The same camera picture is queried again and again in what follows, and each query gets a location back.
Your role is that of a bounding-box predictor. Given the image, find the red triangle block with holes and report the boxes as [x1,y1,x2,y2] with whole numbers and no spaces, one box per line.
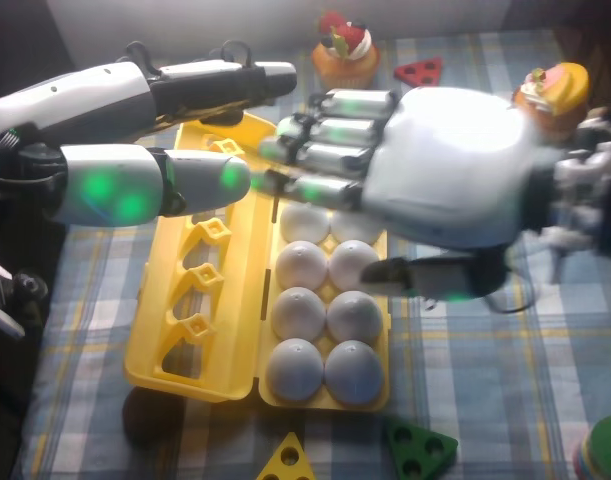
[393,56,444,85]

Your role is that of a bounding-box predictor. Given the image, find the colourful ring stacker toy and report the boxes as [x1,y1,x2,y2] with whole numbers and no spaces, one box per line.
[572,414,611,480]

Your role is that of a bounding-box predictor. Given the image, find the yellow egg carton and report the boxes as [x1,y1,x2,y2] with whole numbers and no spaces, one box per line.
[123,112,391,414]

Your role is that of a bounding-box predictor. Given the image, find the yellow triangle block with holes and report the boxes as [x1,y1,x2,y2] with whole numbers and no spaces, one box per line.
[257,432,317,480]

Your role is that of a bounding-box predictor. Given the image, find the toy cupcake with strawberries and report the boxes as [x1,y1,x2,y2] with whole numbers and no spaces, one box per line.
[311,10,381,92]

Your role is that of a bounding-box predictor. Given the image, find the green triangle block with holes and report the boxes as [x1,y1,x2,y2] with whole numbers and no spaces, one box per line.
[384,417,459,480]

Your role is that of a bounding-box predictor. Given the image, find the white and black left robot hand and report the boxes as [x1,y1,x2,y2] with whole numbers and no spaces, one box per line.
[0,40,299,227]

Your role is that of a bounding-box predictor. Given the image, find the blue plaid tablecloth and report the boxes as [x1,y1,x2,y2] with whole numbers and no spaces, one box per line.
[12,29,611,480]

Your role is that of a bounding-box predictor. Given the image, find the toy cupcake with orange slice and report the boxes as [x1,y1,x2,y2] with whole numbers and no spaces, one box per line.
[513,62,591,144]

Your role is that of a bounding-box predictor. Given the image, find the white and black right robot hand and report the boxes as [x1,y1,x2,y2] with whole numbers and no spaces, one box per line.
[257,86,541,305]

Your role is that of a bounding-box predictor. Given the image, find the dark chocolate toy cookie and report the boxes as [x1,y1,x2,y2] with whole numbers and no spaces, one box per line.
[121,387,186,446]

